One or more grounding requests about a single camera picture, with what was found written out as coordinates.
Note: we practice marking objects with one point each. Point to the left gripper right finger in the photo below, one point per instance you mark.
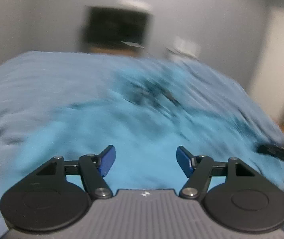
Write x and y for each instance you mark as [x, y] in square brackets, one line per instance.
[232, 193]

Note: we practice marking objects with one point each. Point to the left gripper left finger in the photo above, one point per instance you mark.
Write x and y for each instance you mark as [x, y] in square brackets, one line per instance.
[58, 193]

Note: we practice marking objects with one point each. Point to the teal blue garment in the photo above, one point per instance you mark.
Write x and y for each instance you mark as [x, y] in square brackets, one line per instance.
[146, 129]

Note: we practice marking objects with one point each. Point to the light blue terry bedspread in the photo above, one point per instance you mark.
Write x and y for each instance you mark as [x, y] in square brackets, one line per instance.
[35, 84]

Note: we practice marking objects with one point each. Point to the wooden tv stand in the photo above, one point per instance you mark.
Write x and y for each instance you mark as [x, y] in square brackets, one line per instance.
[111, 51]

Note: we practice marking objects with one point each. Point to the black television screen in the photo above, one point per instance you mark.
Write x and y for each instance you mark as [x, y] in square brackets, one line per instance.
[115, 26]

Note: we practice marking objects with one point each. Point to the white wall socket strip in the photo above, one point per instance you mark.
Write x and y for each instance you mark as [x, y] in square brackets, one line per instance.
[135, 5]

